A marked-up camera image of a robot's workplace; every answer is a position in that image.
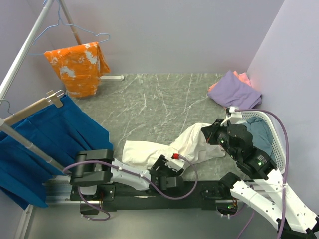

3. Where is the orange white tie-dye garment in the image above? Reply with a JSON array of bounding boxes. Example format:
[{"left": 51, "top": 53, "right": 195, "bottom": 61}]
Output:
[{"left": 44, "top": 42, "right": 110, "bottom": 98}]

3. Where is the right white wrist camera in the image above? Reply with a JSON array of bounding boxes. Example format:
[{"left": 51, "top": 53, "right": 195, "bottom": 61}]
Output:
[{"left": 221, "top": 106, "right": 242, "bottom": 126}]

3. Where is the white laundry basket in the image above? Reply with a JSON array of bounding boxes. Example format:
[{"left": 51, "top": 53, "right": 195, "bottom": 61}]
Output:
[{"left": 239, "top": 111, "right": 286, "bottom": 174}]

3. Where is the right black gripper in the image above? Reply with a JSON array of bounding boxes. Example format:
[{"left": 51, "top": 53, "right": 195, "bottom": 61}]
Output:
[{"left": 200, "top": 118, "right": 238, "bottom": 159}]

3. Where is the blue hanging garment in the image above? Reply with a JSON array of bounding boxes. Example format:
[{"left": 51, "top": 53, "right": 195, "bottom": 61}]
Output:
[{"left": 0, "top": 95, "right": 113, "bottom": 210}]

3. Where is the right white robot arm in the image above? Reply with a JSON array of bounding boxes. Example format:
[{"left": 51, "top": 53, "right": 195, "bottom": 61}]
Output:
[{"left": 201, "top": 119, "right": 319, "bottom": 239}]

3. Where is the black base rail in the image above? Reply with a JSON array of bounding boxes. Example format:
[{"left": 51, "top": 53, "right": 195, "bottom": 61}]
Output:
[{"left": 70, "top": 181, "right": 245, "bottom": 217}]

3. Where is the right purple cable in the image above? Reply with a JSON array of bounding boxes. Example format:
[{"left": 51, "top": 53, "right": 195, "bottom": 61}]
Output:
[{"left": 229, "top": 108, "right": 290, "bottom": 239}]

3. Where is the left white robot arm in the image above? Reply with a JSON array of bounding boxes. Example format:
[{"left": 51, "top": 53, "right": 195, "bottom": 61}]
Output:
[{"left": 70, "top": 150, "right": 184, "bottom": 200}]

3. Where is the metal clothes rack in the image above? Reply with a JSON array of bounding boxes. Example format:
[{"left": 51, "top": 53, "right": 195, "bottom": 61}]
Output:
[{"left": 0, "top": 0, "right": 71, "bottom": 176}]

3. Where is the white Coca-Cola t-shirt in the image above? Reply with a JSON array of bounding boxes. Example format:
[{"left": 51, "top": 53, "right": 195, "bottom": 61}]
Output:
[{"left": 122, "top": 123, "right": 225, "bottom": 169}]

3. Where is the folded pink t-shirt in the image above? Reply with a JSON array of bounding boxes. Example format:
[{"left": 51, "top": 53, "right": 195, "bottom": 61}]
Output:
[{"left": 208, "top": 71, "right": 252, "bottom": 92}]

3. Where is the wooden clip hanger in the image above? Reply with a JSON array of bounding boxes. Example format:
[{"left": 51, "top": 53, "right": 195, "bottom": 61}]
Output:
[{"left": 4, "top": 90, "right": 65, "bottom": 126}]

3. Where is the blue wire hanger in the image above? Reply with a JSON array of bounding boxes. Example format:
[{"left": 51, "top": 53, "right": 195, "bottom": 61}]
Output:
[{"left": 26, "top": 0, "right": 111, "bottom": 57}]

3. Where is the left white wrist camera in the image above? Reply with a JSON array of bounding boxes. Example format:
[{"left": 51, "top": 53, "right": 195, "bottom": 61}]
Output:
[{"left": 166, "top": 153, "right": 185, "bottom": 171}]

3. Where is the folded purple t-shirt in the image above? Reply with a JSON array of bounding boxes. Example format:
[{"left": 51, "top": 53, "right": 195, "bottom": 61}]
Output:
[{"left": 207, "top": 70, "right": 262, "bottom": 109}]

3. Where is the blue-grey garment in basket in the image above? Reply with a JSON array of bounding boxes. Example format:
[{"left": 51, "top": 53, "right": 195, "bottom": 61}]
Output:
[{"left": 244, "top": 117, "right": 274, "bottom": 158}]

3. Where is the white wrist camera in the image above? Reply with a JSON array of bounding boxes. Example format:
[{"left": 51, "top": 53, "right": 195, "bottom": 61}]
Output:
[
  {"left": 221, "top": 106, "right": 242, "bottom": 126},
  {"left": 166, "top": 153, "right": 185, "bottom": 171}
]

